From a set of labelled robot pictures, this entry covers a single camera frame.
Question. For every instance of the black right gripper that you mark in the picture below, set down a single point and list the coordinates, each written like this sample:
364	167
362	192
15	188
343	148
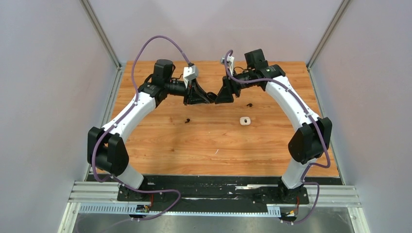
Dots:
229	87

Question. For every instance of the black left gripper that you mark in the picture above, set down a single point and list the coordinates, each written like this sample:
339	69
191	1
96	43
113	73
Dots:
193	86

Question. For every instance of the black earbud charging case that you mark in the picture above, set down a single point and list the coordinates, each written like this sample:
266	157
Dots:
211	97

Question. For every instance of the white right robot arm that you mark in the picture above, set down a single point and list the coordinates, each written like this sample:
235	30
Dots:
309	145

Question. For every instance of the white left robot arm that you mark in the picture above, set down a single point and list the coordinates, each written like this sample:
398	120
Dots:
106	148

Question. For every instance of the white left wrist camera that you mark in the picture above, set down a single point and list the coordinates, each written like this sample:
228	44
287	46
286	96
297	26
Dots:
190	73

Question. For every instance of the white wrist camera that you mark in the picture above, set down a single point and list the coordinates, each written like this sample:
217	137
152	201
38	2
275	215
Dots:
190	73
228	63

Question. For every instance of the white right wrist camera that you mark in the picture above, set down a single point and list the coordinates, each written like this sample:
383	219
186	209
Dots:
228	63

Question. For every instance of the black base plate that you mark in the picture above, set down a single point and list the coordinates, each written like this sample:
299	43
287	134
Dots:
155	182

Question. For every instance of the left aluminium frame post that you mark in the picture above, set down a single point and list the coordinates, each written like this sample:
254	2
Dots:
88	8

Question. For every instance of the aluminium frame post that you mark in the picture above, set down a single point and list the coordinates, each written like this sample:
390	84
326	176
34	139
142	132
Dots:
328	32
88	8

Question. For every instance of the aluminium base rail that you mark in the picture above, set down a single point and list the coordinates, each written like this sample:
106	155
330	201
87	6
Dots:
269	194

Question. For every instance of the right aluminium frame post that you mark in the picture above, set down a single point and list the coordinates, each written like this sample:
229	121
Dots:
328	32

